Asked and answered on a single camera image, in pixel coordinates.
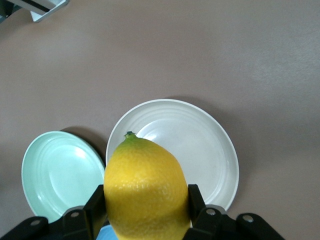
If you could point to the blue plate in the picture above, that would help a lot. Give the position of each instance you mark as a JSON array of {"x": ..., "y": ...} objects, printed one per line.
[{"x": 106, "y": 233}]

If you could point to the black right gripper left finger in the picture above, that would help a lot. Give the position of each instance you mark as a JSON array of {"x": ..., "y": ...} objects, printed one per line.
[{"x": 82, "y": 225}]

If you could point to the beige plate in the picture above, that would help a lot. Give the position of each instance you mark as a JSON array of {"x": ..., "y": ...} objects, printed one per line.
[{"x": 195, "y": 155}]

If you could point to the white metal bracket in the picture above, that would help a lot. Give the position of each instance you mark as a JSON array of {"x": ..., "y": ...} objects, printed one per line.
[{"x": 40, "y": 15}]

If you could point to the yellow lemon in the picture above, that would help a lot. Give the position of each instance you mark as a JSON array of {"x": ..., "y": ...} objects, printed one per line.
[{"x": 147, "y": 187}]

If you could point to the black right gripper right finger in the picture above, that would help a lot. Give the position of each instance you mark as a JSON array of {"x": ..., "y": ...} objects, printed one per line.
[{"x": 207, "y": 222}]

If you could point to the mint green plate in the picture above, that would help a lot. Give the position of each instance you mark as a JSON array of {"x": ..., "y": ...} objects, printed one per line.
[{"x": 62, "y": 175}]

